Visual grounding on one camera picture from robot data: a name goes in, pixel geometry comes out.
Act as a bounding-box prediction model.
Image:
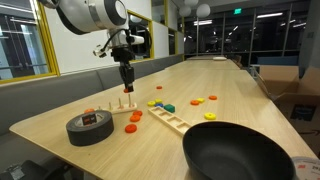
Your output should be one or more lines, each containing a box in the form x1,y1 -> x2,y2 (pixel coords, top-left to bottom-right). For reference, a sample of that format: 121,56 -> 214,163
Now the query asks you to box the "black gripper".
110,45 -> 136,93

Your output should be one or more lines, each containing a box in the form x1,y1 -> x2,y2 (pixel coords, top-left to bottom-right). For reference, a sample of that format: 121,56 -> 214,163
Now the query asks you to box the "wooden peg holder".
95,93 -> 138,115

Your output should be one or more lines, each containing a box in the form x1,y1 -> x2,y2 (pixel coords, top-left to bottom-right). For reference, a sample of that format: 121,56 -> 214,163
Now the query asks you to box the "yellow framed window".
167,28 -> 179,56
0,0 -> 61,85
121,8 -> 155,64

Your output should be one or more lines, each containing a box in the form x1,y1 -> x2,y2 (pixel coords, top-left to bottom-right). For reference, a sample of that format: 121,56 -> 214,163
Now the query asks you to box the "green block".
163,103 -> 176,114

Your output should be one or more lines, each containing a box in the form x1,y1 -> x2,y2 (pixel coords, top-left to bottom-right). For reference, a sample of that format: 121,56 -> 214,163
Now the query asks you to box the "black tape roll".
65,110 -> 115,147

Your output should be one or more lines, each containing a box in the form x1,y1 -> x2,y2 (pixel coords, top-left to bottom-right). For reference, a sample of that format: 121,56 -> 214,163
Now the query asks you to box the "wooden shape sorting tray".
147,106 -> 193,137

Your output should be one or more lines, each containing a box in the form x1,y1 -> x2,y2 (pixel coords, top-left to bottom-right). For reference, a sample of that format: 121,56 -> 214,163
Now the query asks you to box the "light wooden table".
184,54 -> 231,61

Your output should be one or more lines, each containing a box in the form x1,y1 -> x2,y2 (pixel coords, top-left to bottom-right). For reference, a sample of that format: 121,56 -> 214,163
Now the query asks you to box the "white globe pendant lamp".
195,3 -> 212,19
178,5 -> 192,18
183,0 -> 200,8

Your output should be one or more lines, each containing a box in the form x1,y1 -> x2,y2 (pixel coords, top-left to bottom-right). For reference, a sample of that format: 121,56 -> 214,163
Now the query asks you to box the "grey upholstered bench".
0,54 -> 184,174

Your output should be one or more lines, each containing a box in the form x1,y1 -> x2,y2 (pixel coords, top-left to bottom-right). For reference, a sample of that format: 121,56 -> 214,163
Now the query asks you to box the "brown chair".
231,54 -> 243,68

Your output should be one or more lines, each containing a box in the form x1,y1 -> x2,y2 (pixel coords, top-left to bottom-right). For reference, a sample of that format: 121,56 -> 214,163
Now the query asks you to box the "black bowl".
181,120 -> 297,180

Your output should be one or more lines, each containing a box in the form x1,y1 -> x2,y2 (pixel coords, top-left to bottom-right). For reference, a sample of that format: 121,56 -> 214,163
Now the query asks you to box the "black bag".
0,159 -> 73,180

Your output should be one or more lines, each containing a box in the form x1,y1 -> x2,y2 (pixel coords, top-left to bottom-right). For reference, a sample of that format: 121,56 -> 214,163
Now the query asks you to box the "blue sofa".
256,55 -> 299,66

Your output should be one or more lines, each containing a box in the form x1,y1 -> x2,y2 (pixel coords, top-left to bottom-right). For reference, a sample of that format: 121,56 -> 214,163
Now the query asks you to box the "open cardboard box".
254,64 -> 300,100

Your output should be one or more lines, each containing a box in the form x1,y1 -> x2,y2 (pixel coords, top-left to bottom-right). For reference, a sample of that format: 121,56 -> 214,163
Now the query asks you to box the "cardboard box with black label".
272,65 -> 320,158

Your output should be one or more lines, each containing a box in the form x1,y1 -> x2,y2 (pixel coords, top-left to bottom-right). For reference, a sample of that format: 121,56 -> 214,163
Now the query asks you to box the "white tape roll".
290,155 -> 320,180

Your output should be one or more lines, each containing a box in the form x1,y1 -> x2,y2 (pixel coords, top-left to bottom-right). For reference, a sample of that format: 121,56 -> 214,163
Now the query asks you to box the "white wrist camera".
92,44 -> 113,59

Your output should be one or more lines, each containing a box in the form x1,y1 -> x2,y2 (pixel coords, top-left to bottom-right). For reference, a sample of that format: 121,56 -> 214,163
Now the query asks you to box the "black cable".
101,28 -> 134,51

